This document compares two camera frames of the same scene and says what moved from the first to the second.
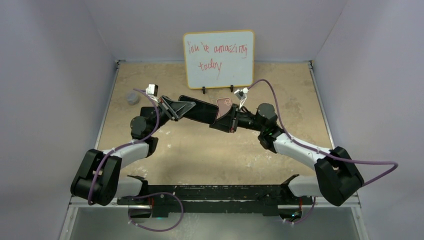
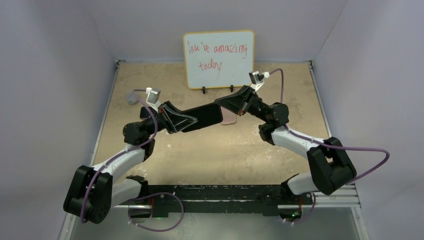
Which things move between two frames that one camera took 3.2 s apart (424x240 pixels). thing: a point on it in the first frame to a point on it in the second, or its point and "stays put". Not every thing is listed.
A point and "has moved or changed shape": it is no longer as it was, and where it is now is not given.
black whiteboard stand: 203,89 stays put
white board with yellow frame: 219,59 stays put
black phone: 202,112 has moved or changed shape
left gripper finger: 175,109 to 175,120
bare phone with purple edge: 148,112 stays put
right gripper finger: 227,123 to 237,101
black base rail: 270,199 stays put
